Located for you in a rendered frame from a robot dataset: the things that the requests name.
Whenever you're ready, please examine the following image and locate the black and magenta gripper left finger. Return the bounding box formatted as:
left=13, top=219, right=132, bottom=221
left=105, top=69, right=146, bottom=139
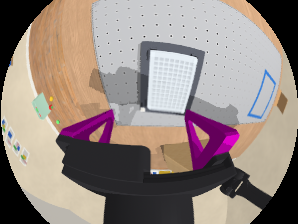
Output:
left=60, top=109, right=114, bottom=143

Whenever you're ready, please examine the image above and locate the white well plate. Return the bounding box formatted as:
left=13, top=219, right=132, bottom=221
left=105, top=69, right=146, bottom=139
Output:
left=147, top=50, right=198, bottom=113

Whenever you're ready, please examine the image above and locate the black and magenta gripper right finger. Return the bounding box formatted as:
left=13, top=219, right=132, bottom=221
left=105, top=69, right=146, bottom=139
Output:
left=184, top=110, right=240, bottom=170

